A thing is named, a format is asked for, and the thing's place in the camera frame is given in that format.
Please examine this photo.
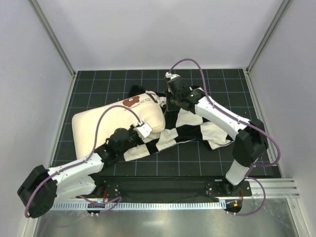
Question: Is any aluminium front frame rail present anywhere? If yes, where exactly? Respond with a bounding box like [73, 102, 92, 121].
[29, 179, 301, 201]

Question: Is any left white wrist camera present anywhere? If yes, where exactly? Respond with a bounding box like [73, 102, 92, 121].
[133, 121, 152, 140]

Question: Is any cream pillow with bear print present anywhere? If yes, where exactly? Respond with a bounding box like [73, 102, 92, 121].
[72, 91, 165, 159]

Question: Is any purple cable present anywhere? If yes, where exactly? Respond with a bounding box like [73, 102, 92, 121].
[166, 58, 282, 217]
[24, 105, 146, 218]

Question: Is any black white checkered pillowcase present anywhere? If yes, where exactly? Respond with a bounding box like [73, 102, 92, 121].
[123, 85, 233, 161]

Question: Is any slotted white cable duct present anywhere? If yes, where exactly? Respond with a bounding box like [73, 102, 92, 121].
[51, 200, 226, 212]

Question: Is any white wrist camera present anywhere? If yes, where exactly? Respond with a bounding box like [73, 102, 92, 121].
[164, 72, 180, 81]
[133, 121, 152, 140]

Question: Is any black grid cutting mat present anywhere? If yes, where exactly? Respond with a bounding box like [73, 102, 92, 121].
[50, 69, 257, 176]

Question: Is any left aluminium corner post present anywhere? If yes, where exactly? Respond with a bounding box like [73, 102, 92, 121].
[27, 0, 76, 78]

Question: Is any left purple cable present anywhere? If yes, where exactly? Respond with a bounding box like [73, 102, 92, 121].
[24, 105, 146, 218]

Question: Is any aluminium corner post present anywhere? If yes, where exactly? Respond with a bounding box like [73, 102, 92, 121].
[27, 0, 76, 78]
[245, 0, 292, 74]

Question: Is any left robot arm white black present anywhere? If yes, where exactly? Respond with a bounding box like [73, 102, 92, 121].
[17, 126, 150, 218]

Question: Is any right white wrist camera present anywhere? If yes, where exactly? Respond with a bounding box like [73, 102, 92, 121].
[164, 72, 180, 81]

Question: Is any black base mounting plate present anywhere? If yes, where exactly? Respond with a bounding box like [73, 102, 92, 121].
[82, 175, 252, 202]

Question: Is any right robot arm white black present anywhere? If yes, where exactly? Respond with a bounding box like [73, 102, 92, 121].
[165, 73, 269, 196]

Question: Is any right aluminium corner post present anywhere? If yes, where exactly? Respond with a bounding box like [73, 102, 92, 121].
[245, 0, 292, 74]

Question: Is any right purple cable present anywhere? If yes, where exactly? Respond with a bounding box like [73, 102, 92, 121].
[166, 58, 282, 217]

